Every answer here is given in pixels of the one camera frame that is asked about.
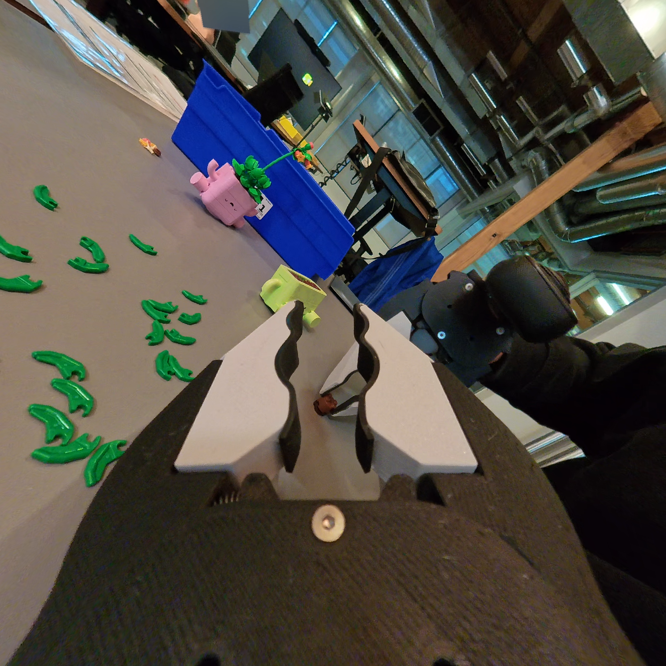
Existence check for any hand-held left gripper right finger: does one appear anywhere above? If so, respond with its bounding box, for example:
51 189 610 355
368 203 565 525
352 303 479 484

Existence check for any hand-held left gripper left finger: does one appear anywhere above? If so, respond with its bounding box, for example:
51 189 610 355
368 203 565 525
173 300 306 477

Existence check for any person's right forearm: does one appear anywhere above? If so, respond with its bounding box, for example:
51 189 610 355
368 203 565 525
481 335 666 459

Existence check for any blue fabric bag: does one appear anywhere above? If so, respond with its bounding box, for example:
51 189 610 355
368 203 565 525
348 237 444 314

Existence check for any lime green toy brick pot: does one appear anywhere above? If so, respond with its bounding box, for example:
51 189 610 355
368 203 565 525
260 264 327 330

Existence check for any wooden ceiling beam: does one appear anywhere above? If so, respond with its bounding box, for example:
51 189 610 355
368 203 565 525
432 99 666 283

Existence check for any blue bin with white tag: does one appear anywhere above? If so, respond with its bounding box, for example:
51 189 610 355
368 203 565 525
172 60 356 280

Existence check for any scatter of green leaf pieces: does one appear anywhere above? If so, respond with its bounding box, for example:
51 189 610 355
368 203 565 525
0 185 209 488

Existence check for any standing desk wooden top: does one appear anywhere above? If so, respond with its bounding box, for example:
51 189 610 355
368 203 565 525
353 120 443 237

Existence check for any pink toy pot with plant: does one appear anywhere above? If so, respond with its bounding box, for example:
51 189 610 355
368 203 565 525
190 142 316 228

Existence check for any person's black jacket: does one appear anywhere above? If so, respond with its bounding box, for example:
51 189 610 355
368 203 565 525
520 343 666 666

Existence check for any black monitor back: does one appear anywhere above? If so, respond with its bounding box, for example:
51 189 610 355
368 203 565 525
245 62 306 129

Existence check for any dark monitor screen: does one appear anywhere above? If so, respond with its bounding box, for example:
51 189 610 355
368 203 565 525
249 8 342 127

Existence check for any white printed sheet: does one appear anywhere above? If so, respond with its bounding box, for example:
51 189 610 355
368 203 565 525
28 0 188 123

